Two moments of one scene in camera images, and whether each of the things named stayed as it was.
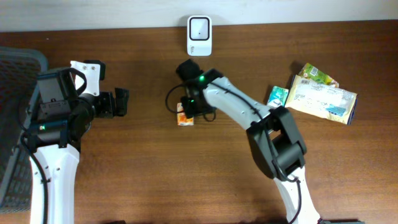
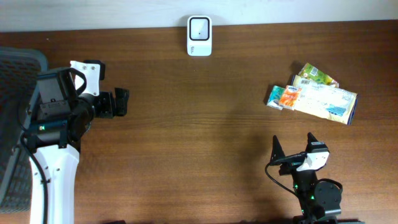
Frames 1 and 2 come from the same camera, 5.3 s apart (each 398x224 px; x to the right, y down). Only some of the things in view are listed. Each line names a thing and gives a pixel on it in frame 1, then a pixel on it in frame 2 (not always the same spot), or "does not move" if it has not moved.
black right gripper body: x=189 y=109 → x=292 y=168
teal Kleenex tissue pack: x=278 y=97 does not move
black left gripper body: x=109 y=104 does not move
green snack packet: x=311 y=72 does not move
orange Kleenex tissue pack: x=182 y=119 → x=290 y=98
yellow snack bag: x=321 y=99 does not move
